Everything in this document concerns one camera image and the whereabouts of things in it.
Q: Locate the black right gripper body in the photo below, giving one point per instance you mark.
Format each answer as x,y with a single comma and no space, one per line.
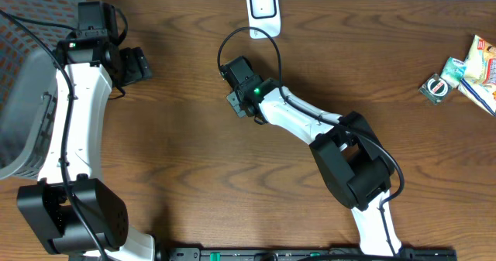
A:
232,97

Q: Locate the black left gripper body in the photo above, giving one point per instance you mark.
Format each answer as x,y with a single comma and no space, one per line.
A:
136,64

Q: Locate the dark green round-logo packet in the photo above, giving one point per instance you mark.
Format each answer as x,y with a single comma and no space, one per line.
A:
435,89

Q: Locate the teal tissue pack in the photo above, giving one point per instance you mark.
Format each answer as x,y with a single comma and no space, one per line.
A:
453,72

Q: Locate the yellow snack bag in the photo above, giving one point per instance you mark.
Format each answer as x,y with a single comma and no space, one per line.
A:
478,81

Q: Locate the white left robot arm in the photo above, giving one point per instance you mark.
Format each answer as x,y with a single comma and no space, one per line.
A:
70,209

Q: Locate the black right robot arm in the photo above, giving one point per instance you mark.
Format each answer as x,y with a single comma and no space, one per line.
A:
353,164

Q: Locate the white barcode scanner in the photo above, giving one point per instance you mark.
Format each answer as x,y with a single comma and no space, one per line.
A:
265,15

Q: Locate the grey plastic shopping basket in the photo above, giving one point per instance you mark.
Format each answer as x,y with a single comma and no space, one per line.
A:
28,83

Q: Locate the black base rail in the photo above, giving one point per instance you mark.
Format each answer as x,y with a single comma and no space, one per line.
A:
333,254

